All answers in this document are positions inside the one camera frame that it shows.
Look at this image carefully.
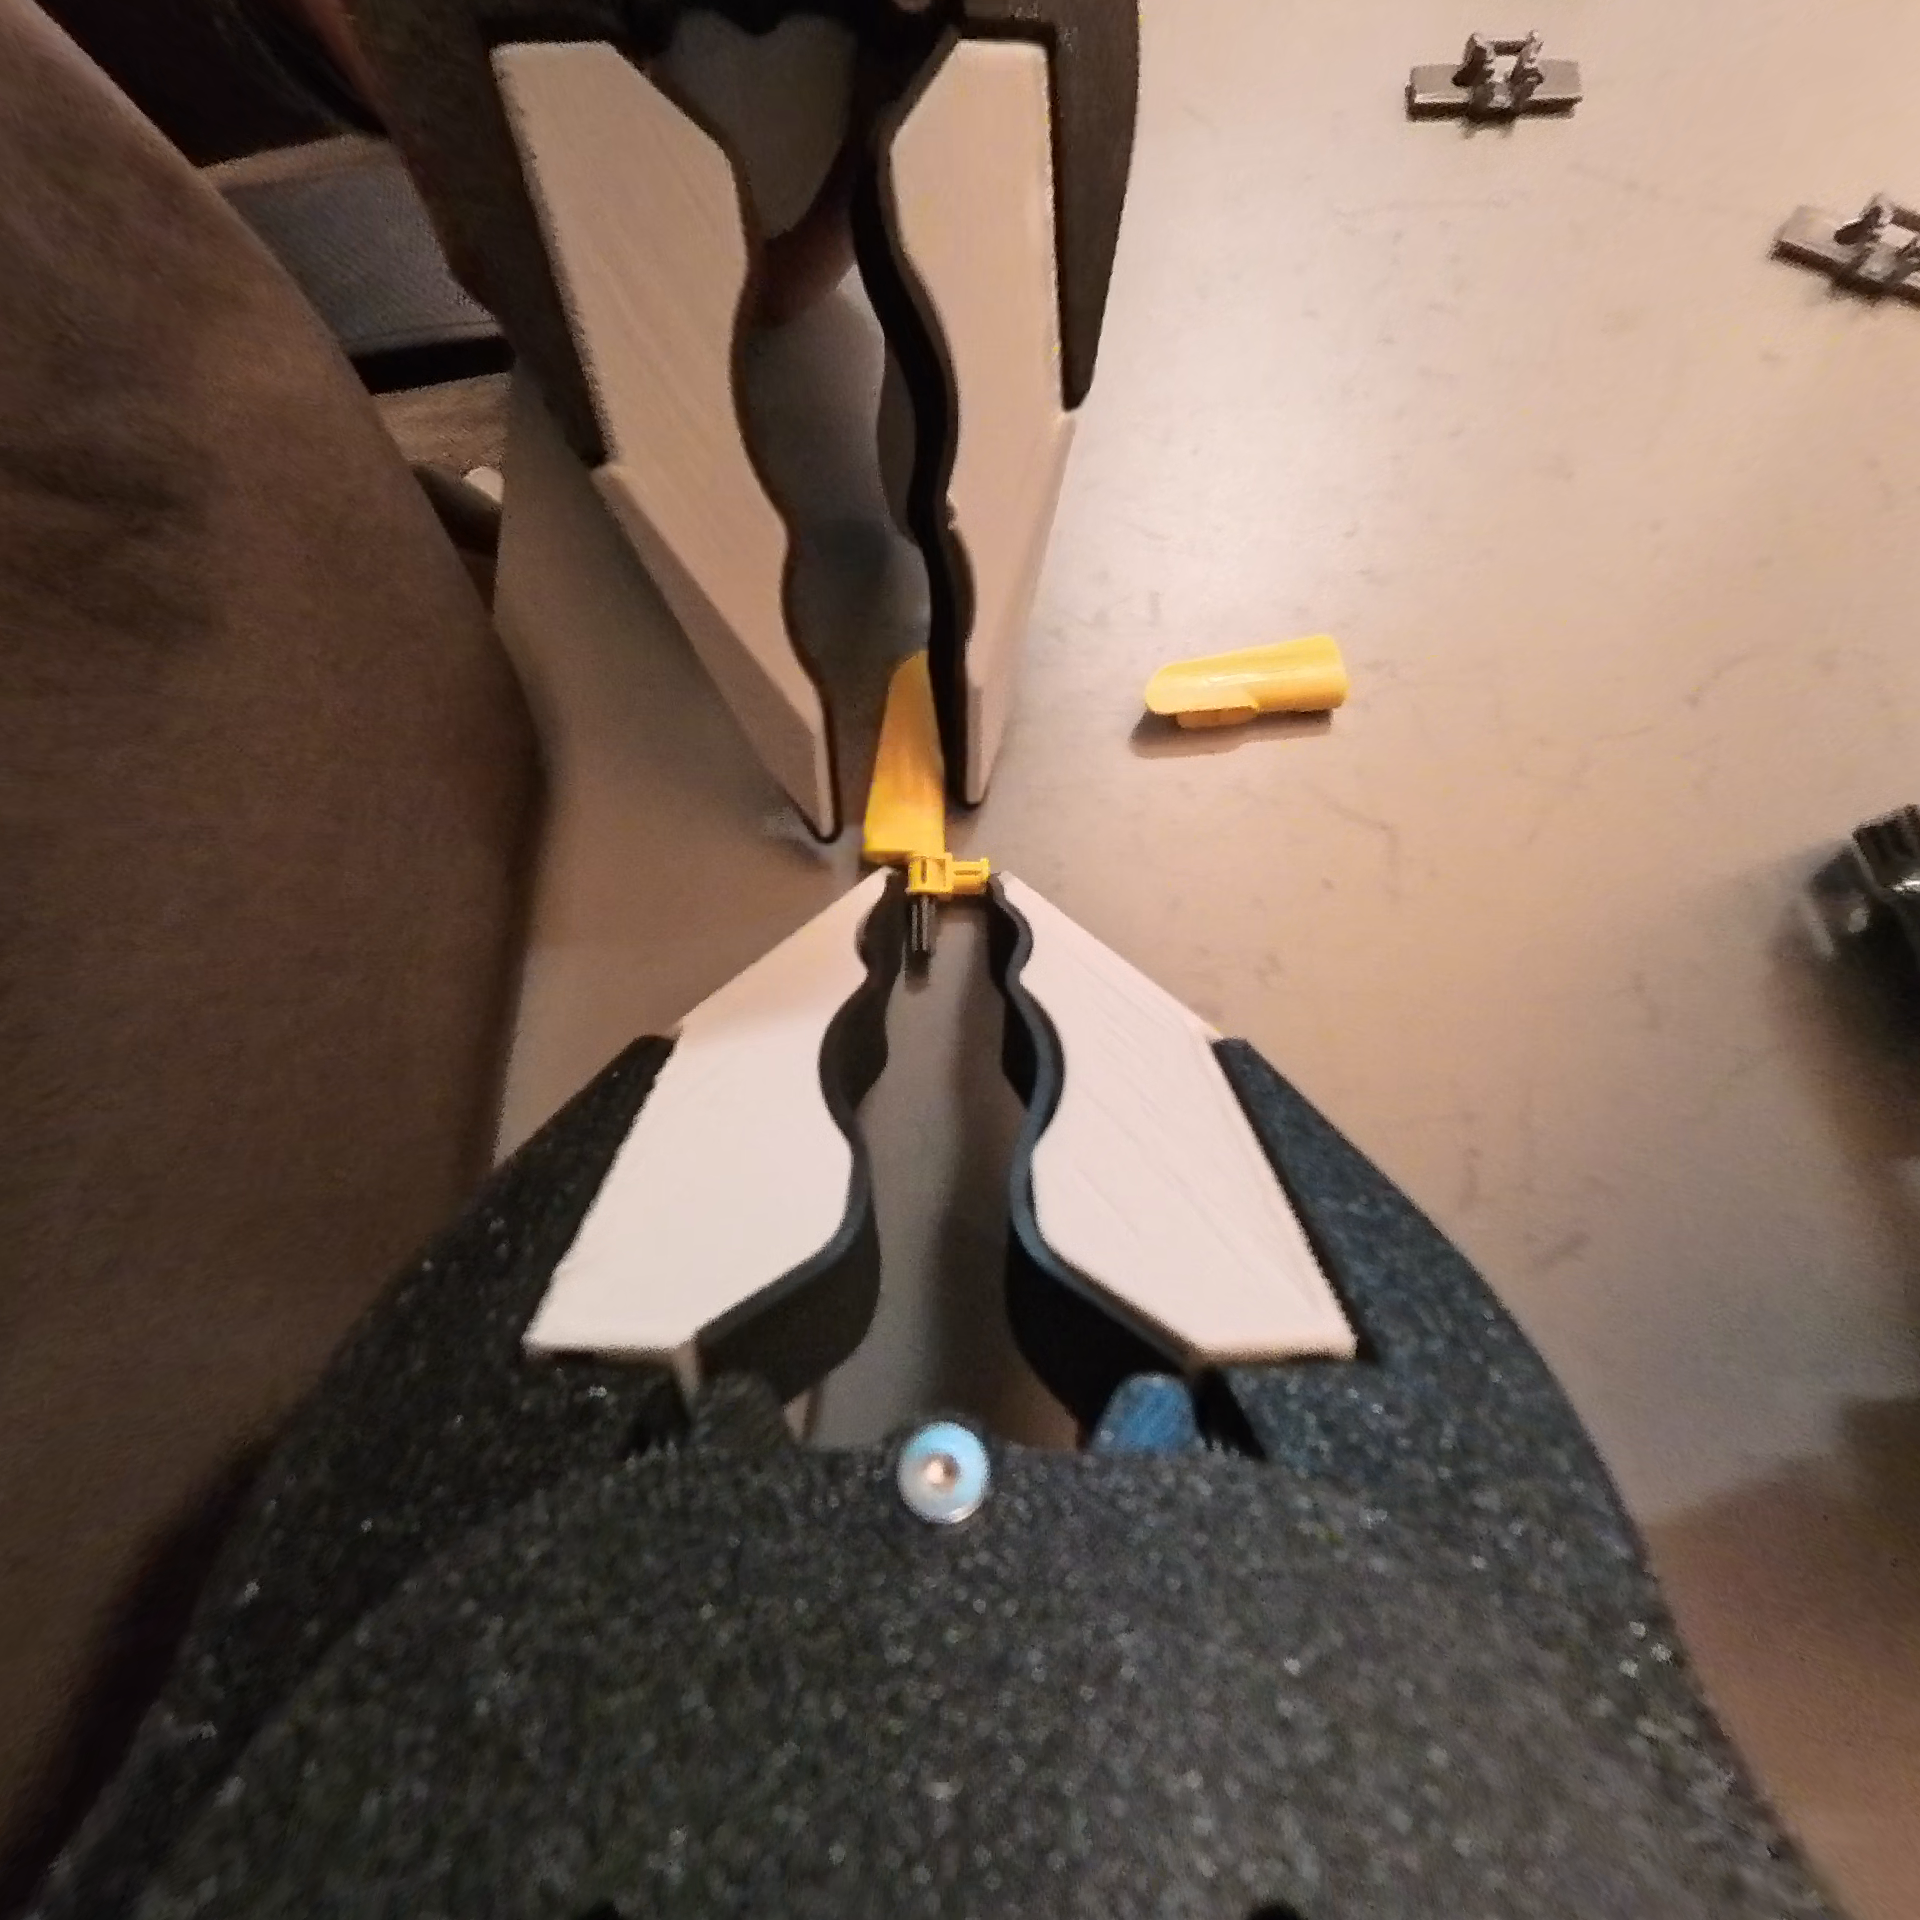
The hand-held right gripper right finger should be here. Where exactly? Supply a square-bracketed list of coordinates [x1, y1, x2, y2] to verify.
[981, 869, 1359, 1406]

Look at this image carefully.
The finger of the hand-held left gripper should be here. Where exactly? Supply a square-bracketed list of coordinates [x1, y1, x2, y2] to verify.
[889, 30, 1082, 816]
[491, 42, 841, 838]

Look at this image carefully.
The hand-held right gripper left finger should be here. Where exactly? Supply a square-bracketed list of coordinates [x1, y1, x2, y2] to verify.
[521, 869, 903, 1396]

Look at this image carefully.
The yellow blade-shaped brick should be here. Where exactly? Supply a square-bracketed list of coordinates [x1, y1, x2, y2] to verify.
[861, 655, 951, 869]
[1142, 634, 1351, 732]

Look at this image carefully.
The yellow black toy tracked vehicle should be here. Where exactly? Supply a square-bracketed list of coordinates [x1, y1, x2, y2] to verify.
[1788, 798, 1920, 965]

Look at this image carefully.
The person's left hand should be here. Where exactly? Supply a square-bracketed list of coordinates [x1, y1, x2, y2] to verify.
[754, 224, 861, 329]

